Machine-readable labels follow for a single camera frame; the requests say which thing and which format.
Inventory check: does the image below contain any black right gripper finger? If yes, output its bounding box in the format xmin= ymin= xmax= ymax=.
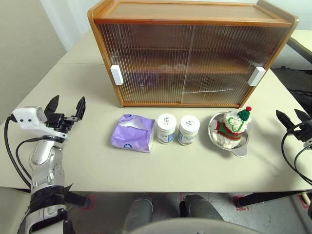
xmin=294 ymin=109 xmax=312 ymax=124
xmin=275 ymin=109 xmax=297 ymax=131

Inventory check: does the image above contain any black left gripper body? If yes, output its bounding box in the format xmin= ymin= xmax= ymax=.
xmin=44 ymin=111 xmax=81 ymax=135

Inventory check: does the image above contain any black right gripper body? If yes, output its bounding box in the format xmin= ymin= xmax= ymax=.
xmin=290 ymin=121 xmax=312 ymax=147

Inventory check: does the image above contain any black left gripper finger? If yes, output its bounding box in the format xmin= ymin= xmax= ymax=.
xmin=71 ymin=96 xmax=87 ymax=120
xmin=43 ymin=95 xmax=60 ymax=115

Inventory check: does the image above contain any white door handle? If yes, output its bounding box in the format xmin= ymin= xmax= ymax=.
xmin=110 ymin=64 xmax=124 ymax=85
xmin=247 ymin=67 xmax=266 ymax=87

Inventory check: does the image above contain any purple tissue pack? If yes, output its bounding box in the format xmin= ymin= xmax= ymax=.
xmin=111 ymin=114 xmax=156 ymax=154

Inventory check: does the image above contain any ribbed glass sliding door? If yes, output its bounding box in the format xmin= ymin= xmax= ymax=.
xmin=181 ymin=23 xmax=291 ymax=103
xmin=97 ymin=22 xmax=194 ymax=103

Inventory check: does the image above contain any white labelled jar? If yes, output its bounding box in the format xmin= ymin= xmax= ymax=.
xmin=156 ymin=113 xmax=177 ymax=145
xmin=177 ymin=115 xmax=201 ymax=147

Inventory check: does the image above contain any wooden cabinet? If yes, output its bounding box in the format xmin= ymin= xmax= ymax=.
xmin=87 ymin=0 xmax=300 ymax=108

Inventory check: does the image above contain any green heart carabiner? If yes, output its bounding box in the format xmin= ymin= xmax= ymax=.
xmin=228 ymin=117 xmax=244 ymax=134

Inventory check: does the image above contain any white plush toy green hat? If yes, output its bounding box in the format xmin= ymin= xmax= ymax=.
xmin=211 ymin=106 xmax=253 ymax=150

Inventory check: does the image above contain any black table leg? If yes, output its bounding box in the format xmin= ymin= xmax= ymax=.
xmin=237 ymin=191 xmax=305 ymax=208
xmin=63 ymin=182 xmax=93 ymax=210

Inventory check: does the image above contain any dark grey rounded shape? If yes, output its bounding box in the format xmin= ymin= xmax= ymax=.
xmin=124 ymin=195 xmax=154 ymax=230
xmin=179 ymin=194 xmax=220 ymax=221

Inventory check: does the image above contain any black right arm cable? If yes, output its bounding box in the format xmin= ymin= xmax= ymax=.
xmin=281 ymin=133 xmax=312 ymax=186

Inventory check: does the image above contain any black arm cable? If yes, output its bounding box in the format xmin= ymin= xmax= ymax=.
xmin=281 ymin=133 xmax=312 ymax=186
xmin=3 ymin=114 xmax=33 ymax=193

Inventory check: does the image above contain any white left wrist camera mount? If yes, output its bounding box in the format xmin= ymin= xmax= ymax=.
xmin=12 ymin=105 xmax=71 ymax=143

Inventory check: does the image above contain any metal bowl with handle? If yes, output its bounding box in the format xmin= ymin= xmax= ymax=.
xmin=207 ymin=111 xmax=252 ymax=158

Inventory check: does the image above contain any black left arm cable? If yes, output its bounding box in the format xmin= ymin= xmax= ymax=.
xmin=3 ymin=114 xmax=33 ymax=193

